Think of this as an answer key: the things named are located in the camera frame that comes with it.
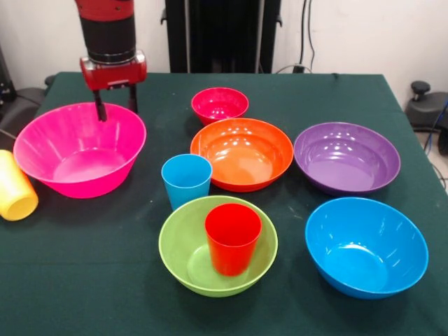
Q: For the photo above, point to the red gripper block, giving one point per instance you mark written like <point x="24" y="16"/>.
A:
<point x="115" y="75"/>

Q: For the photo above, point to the large magenta bowl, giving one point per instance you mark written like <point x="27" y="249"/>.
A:
<point x="80" y="154"/>

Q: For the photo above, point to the blue cup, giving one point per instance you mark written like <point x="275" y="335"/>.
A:
<point x="187" y="189"/>

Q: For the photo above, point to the yellow cup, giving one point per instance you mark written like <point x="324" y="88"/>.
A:
<point x="14" y="192"/>

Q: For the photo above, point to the orange bowl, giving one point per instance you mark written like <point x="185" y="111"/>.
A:
<point x="245" y="164"/>

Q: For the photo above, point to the green bowl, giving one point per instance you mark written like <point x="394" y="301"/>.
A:
<point x="178" y="252"/>

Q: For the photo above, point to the red cup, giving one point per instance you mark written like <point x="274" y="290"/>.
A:
<point x="231" y="252"/>

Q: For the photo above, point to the purple bowl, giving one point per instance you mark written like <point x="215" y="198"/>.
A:
<point x="346" y="164"/>

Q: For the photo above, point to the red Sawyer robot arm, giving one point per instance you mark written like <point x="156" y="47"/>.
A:
<point x="108" y="31"/>

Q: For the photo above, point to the black chair base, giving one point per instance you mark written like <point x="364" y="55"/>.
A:
<point x="24" y="101"/>
<point x="428" y="108"/>

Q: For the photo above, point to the small pink bowl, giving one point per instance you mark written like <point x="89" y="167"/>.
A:
<point x="218" y="105"/>

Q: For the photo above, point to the dark green table cloth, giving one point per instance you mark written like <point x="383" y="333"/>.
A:
<point x="315" y="98"/>

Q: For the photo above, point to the blue bowl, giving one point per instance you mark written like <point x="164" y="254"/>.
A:
<point x="364" y="259"/>

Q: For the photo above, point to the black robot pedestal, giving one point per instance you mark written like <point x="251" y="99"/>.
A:
<point x="217" y="35"/>

